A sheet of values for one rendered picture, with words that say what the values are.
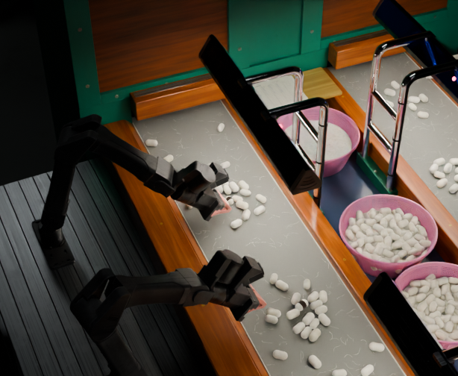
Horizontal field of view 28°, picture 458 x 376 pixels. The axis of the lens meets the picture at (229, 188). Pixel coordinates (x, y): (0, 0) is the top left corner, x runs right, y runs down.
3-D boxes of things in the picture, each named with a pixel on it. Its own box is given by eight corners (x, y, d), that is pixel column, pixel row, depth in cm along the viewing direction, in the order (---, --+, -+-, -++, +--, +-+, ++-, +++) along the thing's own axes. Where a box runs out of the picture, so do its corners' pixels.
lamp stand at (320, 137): (263, 242, 264) (267, 117, 233) (236, 197, 277) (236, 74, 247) (324, 223, 269) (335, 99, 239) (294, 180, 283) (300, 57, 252)
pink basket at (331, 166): (339, 195, 278) (342, 171, 271) (257, 170, 286) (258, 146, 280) (368, 142, 295) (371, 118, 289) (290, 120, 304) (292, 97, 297)
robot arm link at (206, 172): (216, 166, 248) (183, 142, 243) (215, 189, 242) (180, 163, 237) (187, 189, 254) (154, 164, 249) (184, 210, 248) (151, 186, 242)
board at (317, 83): (247, 120, 290) (247, 117, 289) (228, 92, 300) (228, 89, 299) (342, 95, 299) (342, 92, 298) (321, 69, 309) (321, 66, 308)
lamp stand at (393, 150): (388, 204, 275) (406, 80, 244) (355, 162, 288) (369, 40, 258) (443, 186, 280) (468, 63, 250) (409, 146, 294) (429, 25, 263)
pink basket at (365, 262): (391, 304, 247) (395, 280, 241) (316, 251, 261) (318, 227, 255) (452, 252, 260) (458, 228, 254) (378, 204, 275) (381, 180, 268)
